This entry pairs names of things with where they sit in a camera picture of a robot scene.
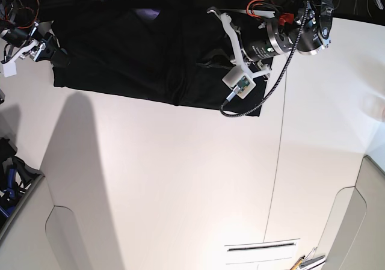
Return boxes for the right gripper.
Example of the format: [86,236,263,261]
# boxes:
[1,22,70,67]

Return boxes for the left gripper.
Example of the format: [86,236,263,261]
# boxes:
[226,7,297,66]

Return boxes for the black T-shirt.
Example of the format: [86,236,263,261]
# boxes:
[52,8,266,116]

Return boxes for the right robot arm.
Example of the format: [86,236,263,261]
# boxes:
[1,0,69,68]

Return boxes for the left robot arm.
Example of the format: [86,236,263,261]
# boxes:
[231,0,334,65]

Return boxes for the blue and black tools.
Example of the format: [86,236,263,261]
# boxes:
[1,137,42,227]

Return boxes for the beige chair left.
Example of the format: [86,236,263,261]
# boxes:
[1,178,125,269]

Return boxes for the beige chair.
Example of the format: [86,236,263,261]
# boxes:
[315,156,384,269]
[1,178,125,269]

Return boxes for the beige chair right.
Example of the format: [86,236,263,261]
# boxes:
[315,156,384,269]

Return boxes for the grey flat tool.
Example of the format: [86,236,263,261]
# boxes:
[299,255,326,269]

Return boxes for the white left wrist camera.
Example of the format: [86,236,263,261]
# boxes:
[222,66,256,99]

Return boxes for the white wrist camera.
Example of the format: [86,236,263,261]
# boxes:
[222,66,256,99]
[1,61,17,78]

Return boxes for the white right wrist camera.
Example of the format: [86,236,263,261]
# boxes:
[1,61,17,78]

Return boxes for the braided camera cable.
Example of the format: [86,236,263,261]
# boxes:
[220,0,310,120]

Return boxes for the yellow handled tool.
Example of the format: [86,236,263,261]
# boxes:
[291,256,305,270]

